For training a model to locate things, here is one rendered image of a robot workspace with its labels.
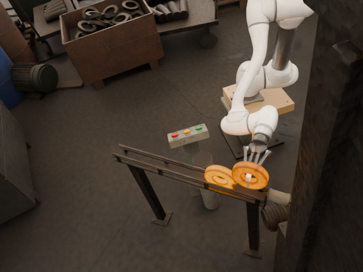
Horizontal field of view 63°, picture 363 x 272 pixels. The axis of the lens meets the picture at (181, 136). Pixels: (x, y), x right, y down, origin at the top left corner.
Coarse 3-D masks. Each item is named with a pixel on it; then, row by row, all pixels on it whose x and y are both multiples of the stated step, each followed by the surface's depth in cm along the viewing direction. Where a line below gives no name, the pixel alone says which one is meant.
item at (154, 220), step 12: (132, 168) 163; (144, 180) 174; (144, 192) 183; (156, 204) 194; (252, 204) 141; (156, 216) 208; (168, 216) 210; (252, 216) 150; (252, 228) 161; (252, 240) 173; (264, 240) 186; (252, 252) 183
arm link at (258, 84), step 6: (240, 66) 197; (246, 66) 194; (240, 72) 196; (258, 72) 194; (240, 78) 197; (258, 78) 195; (264, 78) 195; (252, 84) 197; (258, 84) 197; (264, 84) 197; (252, 90) 201; (258, 90) 202; (246, 96) 206; (252, 96) 206
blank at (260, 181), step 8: (240, 168) 124; (248, 168) 122; (256, 168) 121; (264, 168) 123; (232, 176) 131; (240, 176) 128; (256, 176) 124; (264, 176) 122; (240, 184) 133; (248, 184) 130; (256, 184) 128; (264, 184) 126
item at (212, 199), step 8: (200, 152) 177; (208, 152) 177; (192, 160) 175; (200, 160) 173; (208, 160) 172; (208, 192) 190; (208, 200) 198; (216, 200) 200; (208, 208) 208; (216, 208) 207
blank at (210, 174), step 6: (210, 168) 135; (216, 168) 133; (222, 168) 133; (228, 168) 133; (204, 174) 139; (210, 174) 137; (216, 174) 135; (222, 174) 133; (228, 174) 132; (210, 180) 141; (216, 180) 141; (222, 180) 141; (228, 180) 135; (234, 180) 133; (228, 186) 139; (234, 186) 137
